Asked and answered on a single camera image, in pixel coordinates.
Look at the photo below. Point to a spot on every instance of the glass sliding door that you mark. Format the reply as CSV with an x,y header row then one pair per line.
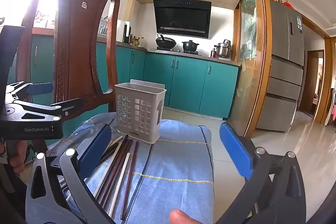
x,y
249,56

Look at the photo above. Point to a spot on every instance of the cream chopstick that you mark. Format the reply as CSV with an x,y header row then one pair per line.
x,y
119,184

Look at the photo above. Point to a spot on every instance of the hanging clothes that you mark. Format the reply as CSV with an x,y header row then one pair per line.
x,y
332,111

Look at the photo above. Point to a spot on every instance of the black cooking pot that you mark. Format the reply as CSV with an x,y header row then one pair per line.
x,y
190,46

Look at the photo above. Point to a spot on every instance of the white kitchen appliance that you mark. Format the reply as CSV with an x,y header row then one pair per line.
x,y
122,31

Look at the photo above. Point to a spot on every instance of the person's left hand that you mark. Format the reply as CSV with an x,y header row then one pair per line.
x,y
18,157

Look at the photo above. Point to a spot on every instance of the black range hood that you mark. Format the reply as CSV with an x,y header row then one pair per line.
x,y
182,19

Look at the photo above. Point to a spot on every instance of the stainless steel pot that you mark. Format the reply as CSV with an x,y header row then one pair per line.
x,y
223,50

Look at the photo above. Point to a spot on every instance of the group of condiment bottles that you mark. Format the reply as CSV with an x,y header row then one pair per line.
x,y
137,41

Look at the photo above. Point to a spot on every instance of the white chopstick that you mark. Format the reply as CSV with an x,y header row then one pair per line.
x,y
109,166

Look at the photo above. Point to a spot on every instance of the dish rack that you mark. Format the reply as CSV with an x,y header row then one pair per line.
x,y
103,27

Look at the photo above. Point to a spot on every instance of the black wok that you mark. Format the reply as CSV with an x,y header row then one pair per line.
x,y
166,42

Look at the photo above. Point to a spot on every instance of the dark brown chopstick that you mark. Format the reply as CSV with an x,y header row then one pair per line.
x,y
119,169

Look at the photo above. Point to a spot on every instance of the white plastic utensil basket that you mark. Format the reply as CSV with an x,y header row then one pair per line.
x,y
147,119

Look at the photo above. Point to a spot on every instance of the reddish brown chopstick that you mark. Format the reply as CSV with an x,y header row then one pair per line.
x,y
130,179
115,163

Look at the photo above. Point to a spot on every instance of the wooden door frame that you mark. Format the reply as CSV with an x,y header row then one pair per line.
x,y
326,77

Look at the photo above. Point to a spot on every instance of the grey refrigerator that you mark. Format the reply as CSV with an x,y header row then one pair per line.
x,y
284,69

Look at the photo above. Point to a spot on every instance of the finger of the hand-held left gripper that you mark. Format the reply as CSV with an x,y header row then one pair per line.
x,y
69,106
39,88

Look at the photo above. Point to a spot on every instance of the person's right hand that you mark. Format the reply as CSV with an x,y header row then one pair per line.
x,y
182,217

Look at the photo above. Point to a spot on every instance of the blue checked cloth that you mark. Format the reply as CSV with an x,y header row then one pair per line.
x,y
170,174

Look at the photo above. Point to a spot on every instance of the black chopstick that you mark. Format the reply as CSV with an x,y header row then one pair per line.
x,y
110,151

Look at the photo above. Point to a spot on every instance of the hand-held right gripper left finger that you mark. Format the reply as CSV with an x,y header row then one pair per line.
x,y
94,150

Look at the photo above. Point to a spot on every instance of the teal base cabinets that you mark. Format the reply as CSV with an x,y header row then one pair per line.
x,y
189,82

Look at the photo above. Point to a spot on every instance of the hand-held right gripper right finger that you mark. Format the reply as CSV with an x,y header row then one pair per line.
x,y
236,150

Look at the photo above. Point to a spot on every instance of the carved wooden chair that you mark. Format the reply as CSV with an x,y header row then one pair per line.
x,y
76,29

